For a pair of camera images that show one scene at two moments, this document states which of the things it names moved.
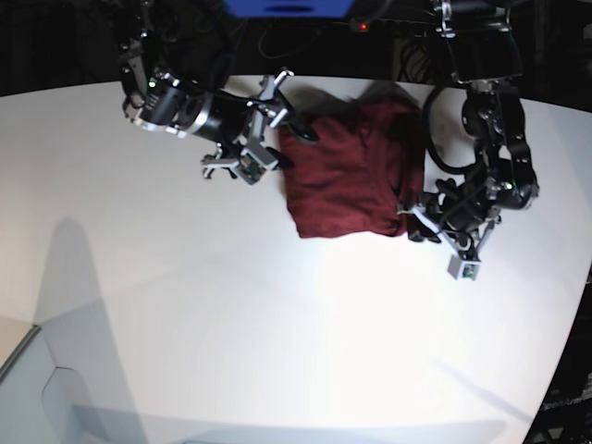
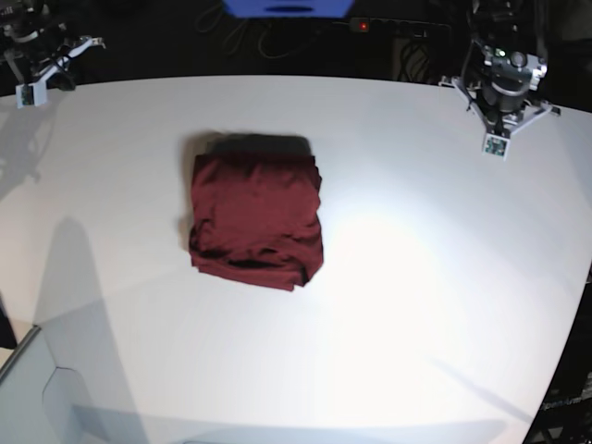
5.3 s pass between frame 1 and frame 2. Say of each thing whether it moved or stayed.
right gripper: moved
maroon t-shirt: moved
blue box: stayed
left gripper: moved
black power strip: stayed
